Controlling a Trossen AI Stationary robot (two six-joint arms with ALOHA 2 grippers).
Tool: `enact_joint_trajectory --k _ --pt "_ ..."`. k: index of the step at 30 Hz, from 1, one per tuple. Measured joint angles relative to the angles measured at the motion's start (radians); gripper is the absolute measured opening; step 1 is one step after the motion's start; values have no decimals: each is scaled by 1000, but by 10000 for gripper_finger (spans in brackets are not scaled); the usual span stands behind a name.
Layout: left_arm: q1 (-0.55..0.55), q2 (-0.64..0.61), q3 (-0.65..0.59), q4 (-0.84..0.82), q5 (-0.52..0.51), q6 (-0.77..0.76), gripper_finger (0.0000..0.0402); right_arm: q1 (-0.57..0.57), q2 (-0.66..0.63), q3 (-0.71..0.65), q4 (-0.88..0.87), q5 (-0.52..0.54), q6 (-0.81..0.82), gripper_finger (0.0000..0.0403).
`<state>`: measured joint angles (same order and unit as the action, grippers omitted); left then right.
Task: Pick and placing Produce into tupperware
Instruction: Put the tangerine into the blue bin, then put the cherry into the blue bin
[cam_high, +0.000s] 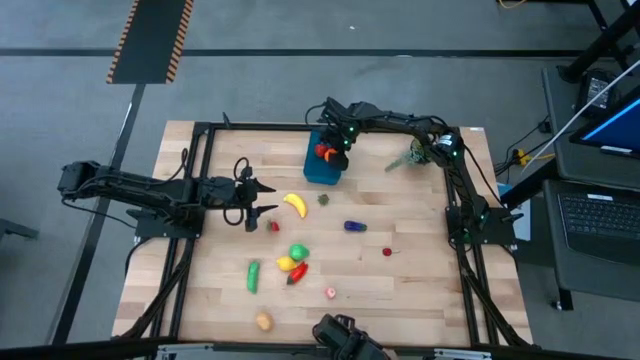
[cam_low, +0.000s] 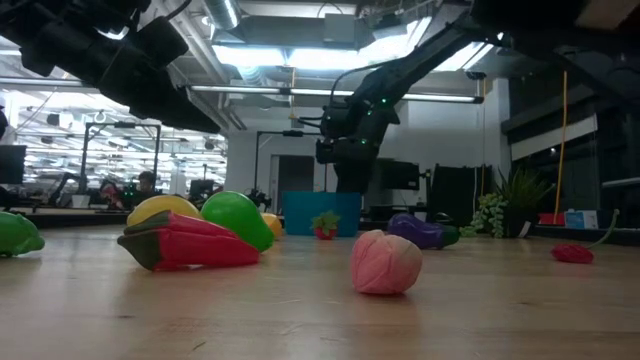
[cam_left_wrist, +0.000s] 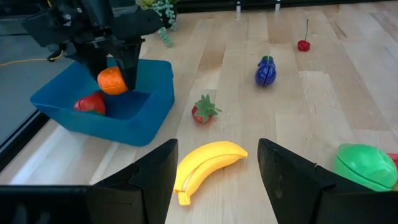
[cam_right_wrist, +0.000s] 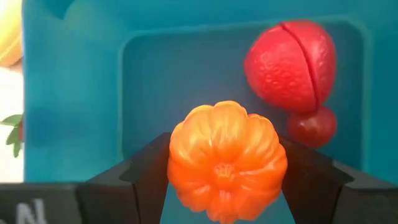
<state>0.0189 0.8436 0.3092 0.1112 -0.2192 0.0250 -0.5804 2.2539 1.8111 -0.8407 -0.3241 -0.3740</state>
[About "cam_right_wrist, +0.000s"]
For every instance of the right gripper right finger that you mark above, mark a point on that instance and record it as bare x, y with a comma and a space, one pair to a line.
311, 186

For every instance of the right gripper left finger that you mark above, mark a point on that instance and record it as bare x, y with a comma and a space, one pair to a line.
140, 193

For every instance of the small red ball fruit toy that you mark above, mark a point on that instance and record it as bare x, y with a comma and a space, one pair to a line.
312, 127

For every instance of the orange pumpkin toy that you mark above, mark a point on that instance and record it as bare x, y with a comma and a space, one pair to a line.
224, 149

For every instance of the large red strawberry toy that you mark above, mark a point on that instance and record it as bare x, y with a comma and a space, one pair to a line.
286, 68

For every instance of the yellow banana toy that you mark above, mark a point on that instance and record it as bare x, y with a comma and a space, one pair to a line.
9, 37

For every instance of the teal plastic tupperware container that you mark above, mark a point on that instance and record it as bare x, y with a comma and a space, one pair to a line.
77, 77

